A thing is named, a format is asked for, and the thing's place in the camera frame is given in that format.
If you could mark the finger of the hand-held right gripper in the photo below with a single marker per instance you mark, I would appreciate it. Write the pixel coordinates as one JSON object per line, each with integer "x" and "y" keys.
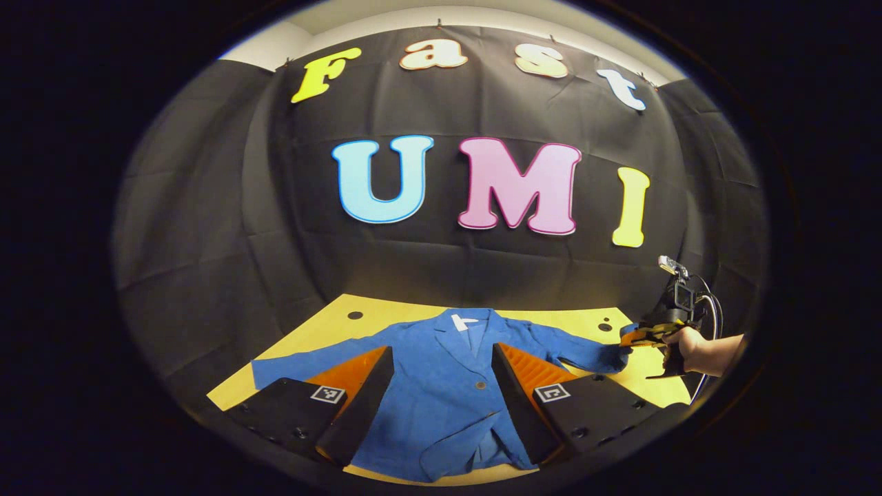
{"x": 658, "y": 324}
{"x": 641, "y": 339}

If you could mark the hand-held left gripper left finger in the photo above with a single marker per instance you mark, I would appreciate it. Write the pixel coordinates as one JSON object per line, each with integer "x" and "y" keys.
{"x": 362, "y": 406}

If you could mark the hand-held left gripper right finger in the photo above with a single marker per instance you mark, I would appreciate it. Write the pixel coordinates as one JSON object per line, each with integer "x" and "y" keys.
{"x": 513, "y": 399}

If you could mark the blue jacket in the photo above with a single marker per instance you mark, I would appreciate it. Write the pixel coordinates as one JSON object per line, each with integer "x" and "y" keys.
{"x": 441, "y": 386}

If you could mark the black backdrop cloth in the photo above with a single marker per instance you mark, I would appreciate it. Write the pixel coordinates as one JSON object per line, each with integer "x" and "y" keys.
{"x": 448, "y": 269}

